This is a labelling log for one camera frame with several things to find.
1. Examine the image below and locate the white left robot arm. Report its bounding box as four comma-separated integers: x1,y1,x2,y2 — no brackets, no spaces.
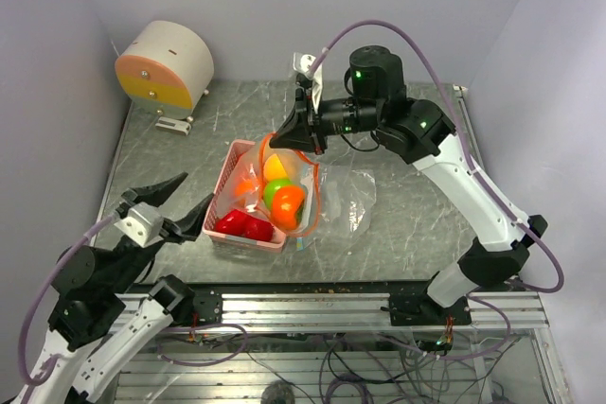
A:
12,172,214,403

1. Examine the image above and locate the round orange fruit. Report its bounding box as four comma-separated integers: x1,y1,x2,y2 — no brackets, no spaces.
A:
234,178,260,200

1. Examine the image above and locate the orange persimmon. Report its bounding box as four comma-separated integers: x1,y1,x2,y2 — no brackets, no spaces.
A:
271,184,306,231

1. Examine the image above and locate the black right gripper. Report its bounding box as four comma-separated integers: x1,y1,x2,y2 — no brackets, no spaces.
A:
269,87,383,155

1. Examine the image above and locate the beige cylinder orange face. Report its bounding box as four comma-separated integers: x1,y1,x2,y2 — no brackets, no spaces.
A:
115,20,215,121

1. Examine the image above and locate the green apple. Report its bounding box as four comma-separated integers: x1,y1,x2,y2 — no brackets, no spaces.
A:
262,178,292,209

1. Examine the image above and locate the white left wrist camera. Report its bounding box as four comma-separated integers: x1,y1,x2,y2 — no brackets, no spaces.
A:
115,202,164,248

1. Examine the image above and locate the aluminium rail frame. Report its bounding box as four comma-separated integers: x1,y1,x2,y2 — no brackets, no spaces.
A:
94,280,550,339

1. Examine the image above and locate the small white bracket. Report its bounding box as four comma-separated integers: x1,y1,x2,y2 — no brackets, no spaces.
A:
155,116,191,136

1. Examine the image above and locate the clear bag orange zipper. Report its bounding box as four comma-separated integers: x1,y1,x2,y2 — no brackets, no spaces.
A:
214,132,321,237

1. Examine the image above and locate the pink perforated plastic basket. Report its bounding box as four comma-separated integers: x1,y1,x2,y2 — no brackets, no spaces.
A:
203,139,286,253

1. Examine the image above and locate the yellow orange peach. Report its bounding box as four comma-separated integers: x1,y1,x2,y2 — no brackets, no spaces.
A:
263,153,298,182

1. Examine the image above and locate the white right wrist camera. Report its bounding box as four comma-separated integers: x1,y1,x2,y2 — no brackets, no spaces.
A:
293,52,324,114

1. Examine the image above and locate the red fruit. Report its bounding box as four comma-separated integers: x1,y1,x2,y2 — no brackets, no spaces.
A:
243,218,274,242

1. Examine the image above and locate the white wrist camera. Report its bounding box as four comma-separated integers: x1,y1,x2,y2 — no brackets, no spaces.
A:
293,52,324,114
115,202,164,248

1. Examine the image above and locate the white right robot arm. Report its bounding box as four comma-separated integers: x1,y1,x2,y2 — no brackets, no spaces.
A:
269,45,547,325

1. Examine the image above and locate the clear bag blue zipper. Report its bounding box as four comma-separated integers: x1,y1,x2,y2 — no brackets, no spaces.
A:
295,166,376,251

